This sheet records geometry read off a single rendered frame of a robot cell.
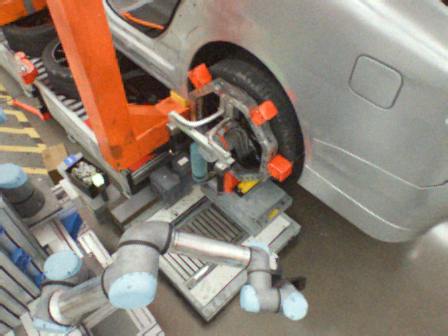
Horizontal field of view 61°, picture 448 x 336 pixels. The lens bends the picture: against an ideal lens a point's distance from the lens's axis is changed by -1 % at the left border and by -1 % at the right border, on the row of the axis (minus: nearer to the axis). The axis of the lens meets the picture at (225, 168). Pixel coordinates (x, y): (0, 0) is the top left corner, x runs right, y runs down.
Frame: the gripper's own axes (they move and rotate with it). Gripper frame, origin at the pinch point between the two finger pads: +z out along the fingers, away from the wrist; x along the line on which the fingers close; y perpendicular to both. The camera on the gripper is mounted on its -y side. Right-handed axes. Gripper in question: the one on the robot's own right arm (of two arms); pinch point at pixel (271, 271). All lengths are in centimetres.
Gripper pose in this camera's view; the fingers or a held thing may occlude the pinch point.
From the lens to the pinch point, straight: 154.5
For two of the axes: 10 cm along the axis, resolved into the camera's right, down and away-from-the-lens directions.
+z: -1.5, -0.5, 9.9
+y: -9.9, -0.7, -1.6
